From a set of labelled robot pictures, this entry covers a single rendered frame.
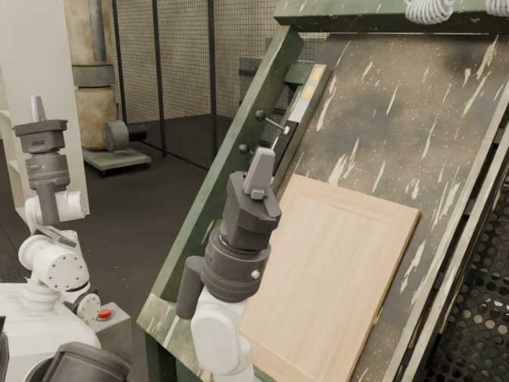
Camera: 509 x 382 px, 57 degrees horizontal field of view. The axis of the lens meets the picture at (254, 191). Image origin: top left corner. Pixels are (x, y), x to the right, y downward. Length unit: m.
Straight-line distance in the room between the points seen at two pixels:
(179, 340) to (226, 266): 0.97
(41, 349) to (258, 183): 0.41
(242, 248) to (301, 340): 0.75
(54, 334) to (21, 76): 3.98
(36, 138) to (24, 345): 0.53
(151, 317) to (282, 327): 0.52
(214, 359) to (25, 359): 0.27
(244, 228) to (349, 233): 0.77
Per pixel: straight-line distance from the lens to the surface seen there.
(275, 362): 1.37
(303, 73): 1.78
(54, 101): 4.75
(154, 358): 1.80
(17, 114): 4.69
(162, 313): 1.66
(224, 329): 0.67
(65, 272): 0.83
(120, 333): 1.59
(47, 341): 0.80
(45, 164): 1.14
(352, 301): 1.28
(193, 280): 0.69
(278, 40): 1.83
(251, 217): 0.56
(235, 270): 0.62
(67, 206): 1.14
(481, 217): 1.18
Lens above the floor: 1.79
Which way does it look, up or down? 19 degrees down
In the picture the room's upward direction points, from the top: straight up
